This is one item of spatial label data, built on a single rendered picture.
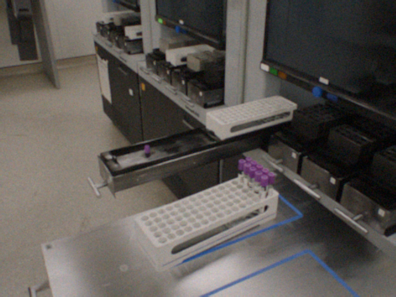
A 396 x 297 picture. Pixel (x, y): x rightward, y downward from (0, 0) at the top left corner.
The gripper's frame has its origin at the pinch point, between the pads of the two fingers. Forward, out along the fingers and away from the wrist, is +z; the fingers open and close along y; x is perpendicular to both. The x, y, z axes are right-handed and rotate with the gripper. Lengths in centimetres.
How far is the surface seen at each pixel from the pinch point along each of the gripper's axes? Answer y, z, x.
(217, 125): -12, 29, 52
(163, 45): -102, 24, 73
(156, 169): -7.4, 37.1, 30.0
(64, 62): -367, 96, 70
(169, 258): 29.9, 34.0, 17.1
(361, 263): 46, 35, 50
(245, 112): -14, 27, 63
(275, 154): -3, 38, 68
